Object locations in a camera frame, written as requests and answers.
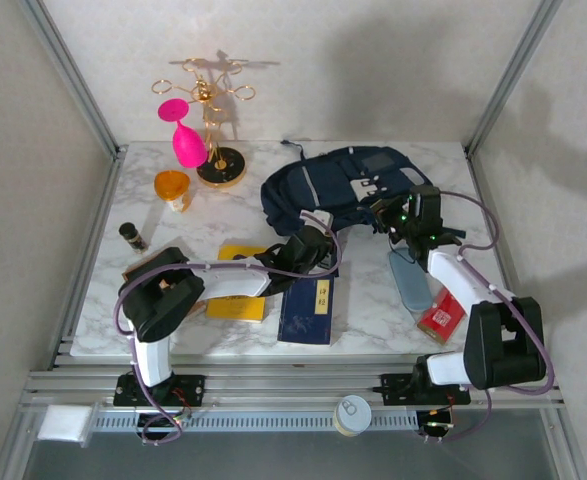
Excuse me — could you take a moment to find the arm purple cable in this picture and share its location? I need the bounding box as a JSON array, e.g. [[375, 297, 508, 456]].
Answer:
[[420, 189, 557, 446], [114, 212, 344, 446]]

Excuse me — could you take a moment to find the grey-blue pencil case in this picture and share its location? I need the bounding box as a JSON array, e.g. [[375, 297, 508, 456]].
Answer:
[[388, 248, 434, 314]]

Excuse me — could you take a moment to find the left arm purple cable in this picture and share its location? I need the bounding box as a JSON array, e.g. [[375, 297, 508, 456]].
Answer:
[[114, 212, 344, 446]]

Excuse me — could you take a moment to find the aluminium table side rail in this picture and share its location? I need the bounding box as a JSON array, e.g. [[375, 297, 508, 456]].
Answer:
[[52, 147, 127, 356], [465, 144, 519, 301]]

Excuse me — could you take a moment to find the brown book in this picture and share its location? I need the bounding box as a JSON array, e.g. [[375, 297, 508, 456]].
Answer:
[[121, 248, 208, 317]]

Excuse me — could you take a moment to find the gold wire glass rack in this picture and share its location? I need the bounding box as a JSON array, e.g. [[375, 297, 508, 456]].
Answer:
[[151, 57, 254, 190]]

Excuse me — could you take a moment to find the pink wine glass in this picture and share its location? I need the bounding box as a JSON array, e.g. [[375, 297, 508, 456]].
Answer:
[[157, 98, 209, 170]]

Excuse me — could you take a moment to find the white foam pad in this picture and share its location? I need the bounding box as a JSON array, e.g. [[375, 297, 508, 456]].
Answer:
[[36, 405, 94, 444]]

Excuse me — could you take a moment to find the tin can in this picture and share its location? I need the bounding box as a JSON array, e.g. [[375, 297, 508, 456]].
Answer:
[[333, 394, 373, 438]]

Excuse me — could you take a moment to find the aluminium frame cross rail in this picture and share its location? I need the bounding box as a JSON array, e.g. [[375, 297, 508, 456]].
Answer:
[[20, 364, 567, 414]]

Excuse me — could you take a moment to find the navy blue book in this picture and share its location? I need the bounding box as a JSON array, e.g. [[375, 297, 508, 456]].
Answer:
[[277, 272, 342, 347]]

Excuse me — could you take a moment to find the grey slotted cable duct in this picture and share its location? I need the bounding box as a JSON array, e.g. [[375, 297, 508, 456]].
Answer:
[[92, 410, 419, 432]]

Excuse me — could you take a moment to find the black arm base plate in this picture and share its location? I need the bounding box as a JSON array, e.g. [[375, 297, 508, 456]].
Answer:
[[113, 374, 207, 407], [381, 373, 472, 407]]

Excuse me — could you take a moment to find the red box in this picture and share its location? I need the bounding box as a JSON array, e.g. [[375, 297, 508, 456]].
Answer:
[[416, 288, 467, 346]]

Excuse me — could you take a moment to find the slanted aluminium frame post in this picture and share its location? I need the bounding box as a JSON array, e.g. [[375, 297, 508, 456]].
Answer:
[[465, 0, 567, 159], [15, 0, 127, 161]]

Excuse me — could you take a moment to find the yellow book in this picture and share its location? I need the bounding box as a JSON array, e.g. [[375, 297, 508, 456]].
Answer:
[[205, 243, 269, 325]]

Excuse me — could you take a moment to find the navy blue student backpack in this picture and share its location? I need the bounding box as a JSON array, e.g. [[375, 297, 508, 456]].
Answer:
[[260, 139, 437, 240]]

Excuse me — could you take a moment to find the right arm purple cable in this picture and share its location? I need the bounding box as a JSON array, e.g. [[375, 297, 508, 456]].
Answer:
[[420, 189, 557, 446]]

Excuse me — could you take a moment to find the orange plastic cup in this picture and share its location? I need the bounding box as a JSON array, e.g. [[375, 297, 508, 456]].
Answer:
[[153, 169, 193, 215]]

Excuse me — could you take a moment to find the small dark bottle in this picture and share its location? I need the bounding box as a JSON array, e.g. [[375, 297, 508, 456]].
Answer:
[[118, 222, 150, 254]]

